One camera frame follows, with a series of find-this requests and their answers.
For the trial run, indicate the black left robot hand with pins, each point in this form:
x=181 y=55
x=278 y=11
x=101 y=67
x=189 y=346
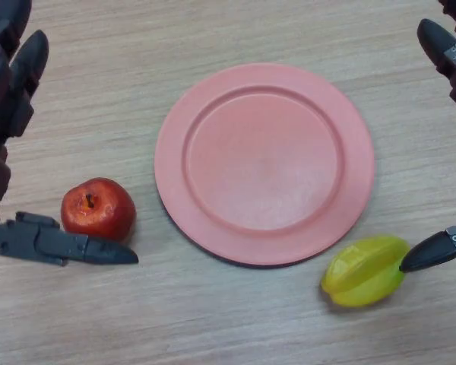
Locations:
x=7 y=91

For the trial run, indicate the red apple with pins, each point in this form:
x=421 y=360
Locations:
x=99 y=209

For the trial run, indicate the yellow green starfruit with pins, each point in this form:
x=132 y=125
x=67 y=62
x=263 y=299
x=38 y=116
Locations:
x=361 y=273

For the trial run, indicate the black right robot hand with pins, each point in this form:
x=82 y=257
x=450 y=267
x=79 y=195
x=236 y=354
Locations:
x=446 y=57

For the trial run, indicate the pink round plate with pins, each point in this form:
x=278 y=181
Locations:
x=264 y=167

